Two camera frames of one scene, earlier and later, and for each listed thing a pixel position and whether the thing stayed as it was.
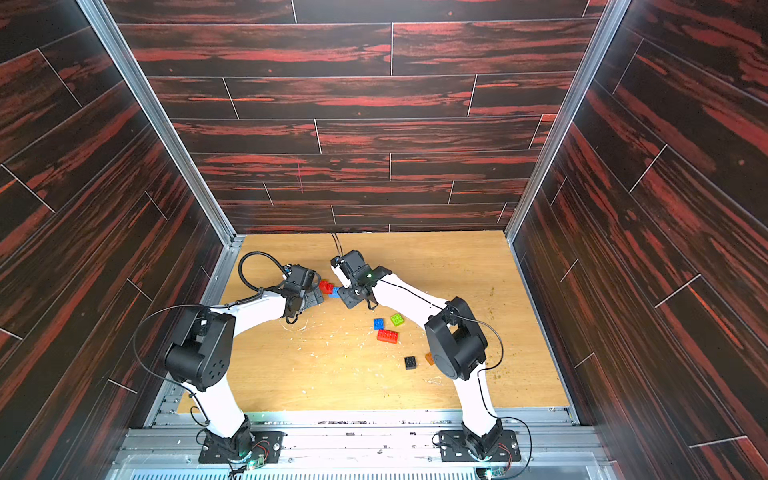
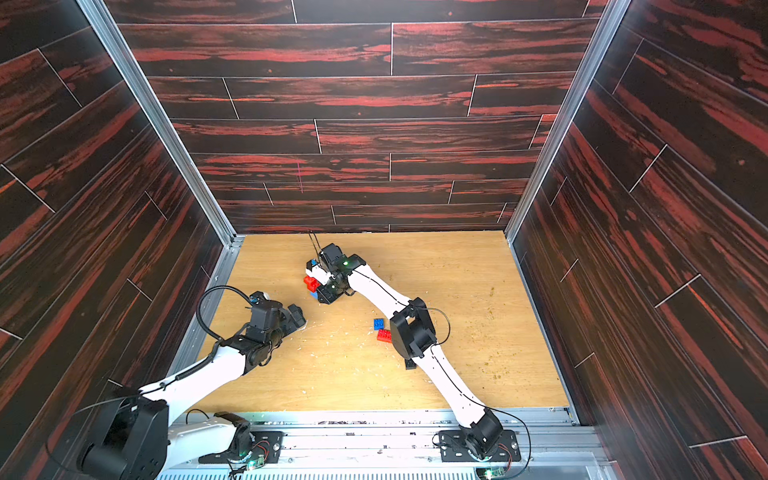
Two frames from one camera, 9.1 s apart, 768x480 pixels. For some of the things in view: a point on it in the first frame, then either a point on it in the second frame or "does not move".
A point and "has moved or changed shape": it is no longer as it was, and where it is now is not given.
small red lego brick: (326, 287) has moved or changed shape
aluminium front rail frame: (370, 445) does not move
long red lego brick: (387, 336) does not move
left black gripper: (313, 299) -> (292, 325)
